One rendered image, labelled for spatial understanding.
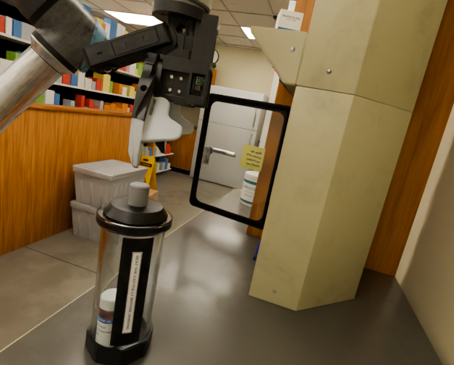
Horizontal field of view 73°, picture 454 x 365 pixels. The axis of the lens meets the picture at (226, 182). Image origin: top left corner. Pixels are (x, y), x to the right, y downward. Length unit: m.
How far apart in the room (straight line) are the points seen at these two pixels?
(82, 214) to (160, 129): 2.67
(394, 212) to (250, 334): 0.62
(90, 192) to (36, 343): 2.38
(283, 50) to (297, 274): 0.46
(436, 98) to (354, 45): 0.46
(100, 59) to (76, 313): 0.43
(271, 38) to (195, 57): 0.28
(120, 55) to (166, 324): 0.46
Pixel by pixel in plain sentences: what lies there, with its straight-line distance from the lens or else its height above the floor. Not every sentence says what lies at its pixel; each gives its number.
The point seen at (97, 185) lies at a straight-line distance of 2.86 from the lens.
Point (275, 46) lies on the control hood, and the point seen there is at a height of 1.48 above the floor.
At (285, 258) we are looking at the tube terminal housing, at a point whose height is 1.05.
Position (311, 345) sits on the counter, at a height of 0.94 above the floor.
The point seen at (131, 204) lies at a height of 1.18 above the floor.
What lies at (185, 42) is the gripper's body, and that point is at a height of 1.41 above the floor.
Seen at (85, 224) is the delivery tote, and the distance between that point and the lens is 3.04.
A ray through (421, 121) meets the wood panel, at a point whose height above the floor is 1.41.
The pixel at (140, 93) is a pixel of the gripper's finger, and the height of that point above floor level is 1.33.
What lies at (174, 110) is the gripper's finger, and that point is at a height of 1.32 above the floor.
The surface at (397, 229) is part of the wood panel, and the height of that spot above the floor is 1.09.
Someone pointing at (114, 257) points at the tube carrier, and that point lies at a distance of 0.46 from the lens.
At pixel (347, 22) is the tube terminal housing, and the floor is 1.53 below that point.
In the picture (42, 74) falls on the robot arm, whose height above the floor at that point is 1.34.
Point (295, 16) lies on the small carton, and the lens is 0.76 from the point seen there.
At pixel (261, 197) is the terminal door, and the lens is 0.99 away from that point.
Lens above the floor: 1.33
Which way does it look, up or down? 12 degrees down
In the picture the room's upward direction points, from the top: 11 degrees clockwise
